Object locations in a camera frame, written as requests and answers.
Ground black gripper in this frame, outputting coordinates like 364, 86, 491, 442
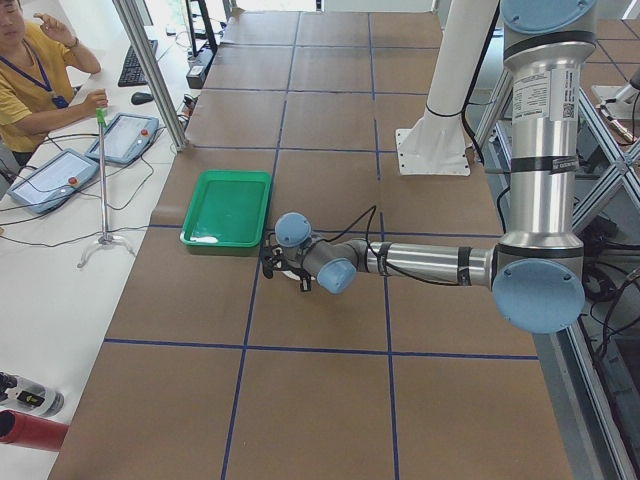
260, 234, 312, 292

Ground white round plate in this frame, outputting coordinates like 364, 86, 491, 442
281, 270, 310, 281

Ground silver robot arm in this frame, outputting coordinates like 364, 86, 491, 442
261, 1, 596, 334

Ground green plastic tray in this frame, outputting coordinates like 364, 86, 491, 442
180, 169, 272, 254

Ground brown paper table cover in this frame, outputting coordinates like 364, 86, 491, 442
48, 10, 640, 480

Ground silver reacher grabber tool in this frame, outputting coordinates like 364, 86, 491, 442
76, 108, 136, 269

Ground far teach pendant tablet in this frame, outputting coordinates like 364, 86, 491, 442
104, 113, 159, 165

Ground teach pendant tablet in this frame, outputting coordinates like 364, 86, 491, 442
104, 113, 159, 165
8, 149, 98, 214

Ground black computer mouse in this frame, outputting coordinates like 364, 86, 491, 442
130, 92, 154, 105

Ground black keyboard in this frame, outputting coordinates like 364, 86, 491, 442
117, 46, 147, 87

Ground near teach pendant tablet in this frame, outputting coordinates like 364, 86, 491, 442
8, 149, 98, 214

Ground clear water bottle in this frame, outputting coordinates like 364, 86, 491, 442
1, 372, 65, 418

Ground person in yellow shirt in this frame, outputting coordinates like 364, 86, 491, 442
1, 1, 108, 166

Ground red bottle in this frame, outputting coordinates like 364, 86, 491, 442
1, 410, 69, 452

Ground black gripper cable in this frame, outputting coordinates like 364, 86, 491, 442
324, 204, 471, 287

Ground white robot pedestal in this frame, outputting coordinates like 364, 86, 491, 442
396, 0, 499, 176

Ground aluminium frame post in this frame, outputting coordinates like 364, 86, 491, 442
112, 0, 188, 152

